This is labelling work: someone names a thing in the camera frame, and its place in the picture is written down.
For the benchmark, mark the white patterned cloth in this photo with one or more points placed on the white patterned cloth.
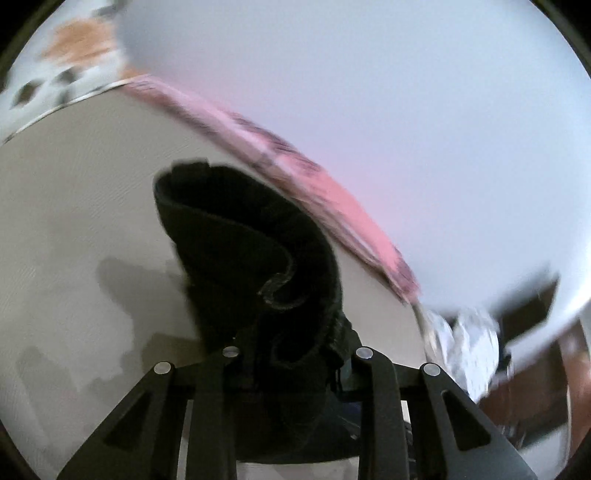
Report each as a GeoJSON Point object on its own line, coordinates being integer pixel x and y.
{"type": "Point", "coordinates": [461, 350]}

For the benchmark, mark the dark rectangular object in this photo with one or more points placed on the dark rectangular object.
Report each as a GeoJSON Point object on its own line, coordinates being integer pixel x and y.
{"type": "Point", "coordinates": [531, 309]}

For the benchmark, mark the pink white-striped blanket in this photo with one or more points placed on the pink white-striped blanket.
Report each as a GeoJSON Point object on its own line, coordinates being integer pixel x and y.
{"type": "Point", "coordinates": [360, 217]}

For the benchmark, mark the brown wooden furniture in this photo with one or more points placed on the brown wooden furniture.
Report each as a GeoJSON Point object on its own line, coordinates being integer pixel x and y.
{"type": "Point", "coordinates": [531, 392]}

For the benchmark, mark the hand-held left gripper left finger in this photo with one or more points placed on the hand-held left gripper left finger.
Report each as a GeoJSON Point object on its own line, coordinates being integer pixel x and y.
{"type": "Point", "coordinates": [217, 392]}

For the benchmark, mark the floral printed bed sheet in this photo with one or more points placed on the floral printed bed sheet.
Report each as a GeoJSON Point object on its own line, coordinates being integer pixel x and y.
{"type": "Point", "coordinates": [78, 37]}

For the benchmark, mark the beige woven mat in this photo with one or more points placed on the beige woven mat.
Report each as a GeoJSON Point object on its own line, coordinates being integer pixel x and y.
{"type": "Point", "coordinates": [92, 207]}

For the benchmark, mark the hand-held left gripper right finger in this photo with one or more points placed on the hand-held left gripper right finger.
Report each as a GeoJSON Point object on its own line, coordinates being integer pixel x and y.
{"type": "Point", "coordinates": [369, 378]}

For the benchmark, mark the black pants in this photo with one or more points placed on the black pants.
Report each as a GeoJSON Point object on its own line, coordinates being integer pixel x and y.
{"type": "Point", "coordinates": [240, 230]}

